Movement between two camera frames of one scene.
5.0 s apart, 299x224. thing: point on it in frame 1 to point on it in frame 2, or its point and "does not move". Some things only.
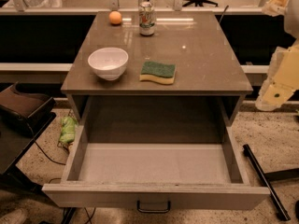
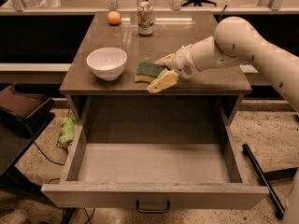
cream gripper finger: x=273 y=96 to x=165 y=79
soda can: x=147 y=19 does not move
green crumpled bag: x=67 y=129 does not move
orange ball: x=115 y=18 does not move
